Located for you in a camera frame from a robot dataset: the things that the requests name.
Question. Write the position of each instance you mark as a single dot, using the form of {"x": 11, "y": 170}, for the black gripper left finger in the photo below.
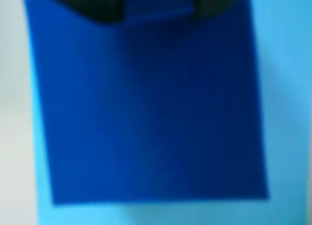
{"x": 97, "y": 3}

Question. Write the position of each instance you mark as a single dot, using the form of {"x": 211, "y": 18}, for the large blue cube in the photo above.
{"x": 146, "y": 112}

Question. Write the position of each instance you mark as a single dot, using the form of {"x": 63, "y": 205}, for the light blue paper square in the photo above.
{"x": 287, "y": 64}

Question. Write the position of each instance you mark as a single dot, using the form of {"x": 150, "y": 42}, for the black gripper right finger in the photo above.
{"x": 212, "y": 3}

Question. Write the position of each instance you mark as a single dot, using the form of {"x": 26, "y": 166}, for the tiny blue cube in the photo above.
{"x": 158, "y": 5}

